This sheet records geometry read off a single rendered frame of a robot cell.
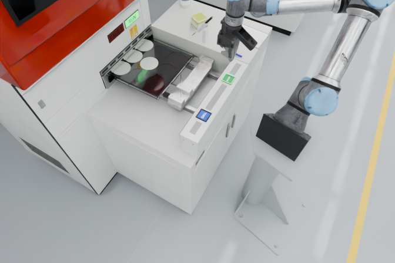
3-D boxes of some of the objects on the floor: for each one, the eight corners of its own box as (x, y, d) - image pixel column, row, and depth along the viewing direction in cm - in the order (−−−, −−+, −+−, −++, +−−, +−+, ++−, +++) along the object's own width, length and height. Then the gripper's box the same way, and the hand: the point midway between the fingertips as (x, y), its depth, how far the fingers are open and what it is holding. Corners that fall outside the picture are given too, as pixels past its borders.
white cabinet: (119, 176, 213) (86, 113, 146) (184, 91, 262) (182, 16, 196) (192, 219, 196) (193, 171, 129) (248, 120, 245) (269, 47, 178)
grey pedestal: (310, 205, 203) (370, 151, 136) (277, 255, 184) (327, 221, 117) (253, 161, 222) (279, 95, 155) (217, 202, 203) (230, 148, 136)
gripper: (227, 12, 119) (222, 50, 136) (217, 23, 114) (214, 61, 132) (245, 19, 117) (238, 57, 134) (237, 30, 112) (230, 68, 129)
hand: (232, 59), depth 131 cm, fingers closed
